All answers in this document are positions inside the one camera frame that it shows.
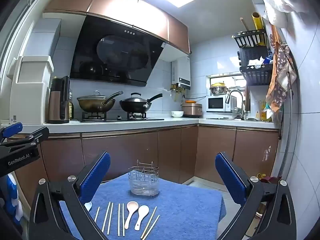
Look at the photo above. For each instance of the steel faucet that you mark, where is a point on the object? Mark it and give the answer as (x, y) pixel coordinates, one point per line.
(241, 97)

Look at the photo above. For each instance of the wooden rolling pin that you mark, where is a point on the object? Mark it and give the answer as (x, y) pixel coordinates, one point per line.
(244, 25)

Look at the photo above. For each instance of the white microwave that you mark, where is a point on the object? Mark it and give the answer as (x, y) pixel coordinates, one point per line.
(216, 103)

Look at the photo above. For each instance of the brown thermos kettle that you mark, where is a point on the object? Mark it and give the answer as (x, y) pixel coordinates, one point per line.
(56, 102)

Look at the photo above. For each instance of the yellow roll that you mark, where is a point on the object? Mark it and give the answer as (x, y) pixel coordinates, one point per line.
(257, 22)

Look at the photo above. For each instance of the white plastic appliance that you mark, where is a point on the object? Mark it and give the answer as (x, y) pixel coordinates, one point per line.
(30, 87)

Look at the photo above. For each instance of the yellow oil jug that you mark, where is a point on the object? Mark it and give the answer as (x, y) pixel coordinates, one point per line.
(264, 111)

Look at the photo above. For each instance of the small steel bowl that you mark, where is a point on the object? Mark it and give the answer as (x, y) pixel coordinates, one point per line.
(236, 110)

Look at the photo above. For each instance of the white rag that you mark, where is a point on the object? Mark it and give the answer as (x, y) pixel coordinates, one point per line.
(255, 63)

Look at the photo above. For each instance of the white water heater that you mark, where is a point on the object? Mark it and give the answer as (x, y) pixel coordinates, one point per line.
(182, 72)

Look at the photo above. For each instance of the black dish rack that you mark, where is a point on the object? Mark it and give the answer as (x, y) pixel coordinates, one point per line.
(252, 52)

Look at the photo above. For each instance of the white bowl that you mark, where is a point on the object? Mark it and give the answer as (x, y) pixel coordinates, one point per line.
(177, 114)

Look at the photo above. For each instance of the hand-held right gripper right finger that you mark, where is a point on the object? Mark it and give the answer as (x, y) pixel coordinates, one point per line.
(230, 177)

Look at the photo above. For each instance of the white countertop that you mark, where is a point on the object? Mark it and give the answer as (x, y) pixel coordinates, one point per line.
(125, 125)

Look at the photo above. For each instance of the cooking oil bottle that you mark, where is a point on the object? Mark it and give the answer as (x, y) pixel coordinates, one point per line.
(71, 107)

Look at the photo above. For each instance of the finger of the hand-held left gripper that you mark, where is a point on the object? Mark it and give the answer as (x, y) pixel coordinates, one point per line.
(12, 130)
(32, 138)

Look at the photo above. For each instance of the steel pot with yellow lid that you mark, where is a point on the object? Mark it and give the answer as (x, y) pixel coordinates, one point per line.
(218, 89)

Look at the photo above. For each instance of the floral hanging cloth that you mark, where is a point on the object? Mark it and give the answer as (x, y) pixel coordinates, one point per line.
(280, 80)

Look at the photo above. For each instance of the copper lower cabinet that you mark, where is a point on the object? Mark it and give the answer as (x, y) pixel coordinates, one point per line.
(150, 152)

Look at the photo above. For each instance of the brown rice cooker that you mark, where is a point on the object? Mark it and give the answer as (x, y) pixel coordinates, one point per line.
(191, 110)

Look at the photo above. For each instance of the wooden chopstick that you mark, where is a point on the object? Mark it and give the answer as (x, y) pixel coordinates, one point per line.
(97, 213)
(151, 227)
(106, 216)
(110, 218)
(149, 222)
(119, 219)
(123, 219)

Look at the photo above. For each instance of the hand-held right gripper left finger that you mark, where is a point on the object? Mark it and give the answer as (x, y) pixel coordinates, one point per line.
(96, 177)

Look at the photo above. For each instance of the black wok with lid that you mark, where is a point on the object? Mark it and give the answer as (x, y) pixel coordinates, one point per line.
(133, 103)

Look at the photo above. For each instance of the white ceramic spoon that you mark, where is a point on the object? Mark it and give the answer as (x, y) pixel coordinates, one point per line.
(143, 211)
(88, 206)

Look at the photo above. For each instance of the blue towel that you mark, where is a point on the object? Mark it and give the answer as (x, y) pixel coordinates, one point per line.
(180, 210)

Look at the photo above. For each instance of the black range hood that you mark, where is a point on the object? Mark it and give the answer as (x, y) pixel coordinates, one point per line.
(117, 55)

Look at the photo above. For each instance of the kitchen window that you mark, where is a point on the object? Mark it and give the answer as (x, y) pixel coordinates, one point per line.
(235, 78)

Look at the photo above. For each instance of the brass wok with glass lid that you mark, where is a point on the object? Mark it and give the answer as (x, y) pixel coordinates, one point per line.
(92, 103)

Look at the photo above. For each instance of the black gas stove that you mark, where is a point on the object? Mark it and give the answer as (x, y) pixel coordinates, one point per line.
(112, 119)

